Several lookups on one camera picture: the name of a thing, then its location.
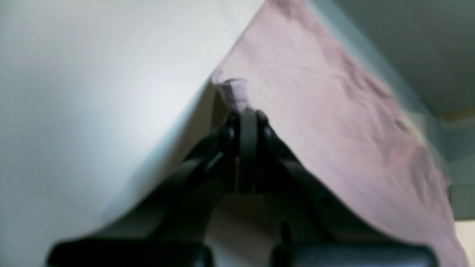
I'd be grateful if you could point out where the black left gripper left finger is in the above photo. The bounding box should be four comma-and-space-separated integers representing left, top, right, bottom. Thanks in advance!
46, 113, 238, 267

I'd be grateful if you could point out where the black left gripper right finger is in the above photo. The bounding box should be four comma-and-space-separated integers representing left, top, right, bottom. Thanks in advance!
239, 109, 438, 267

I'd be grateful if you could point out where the pink t-shirt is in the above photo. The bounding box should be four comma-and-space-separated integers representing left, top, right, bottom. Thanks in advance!
212, 0, 469, 267

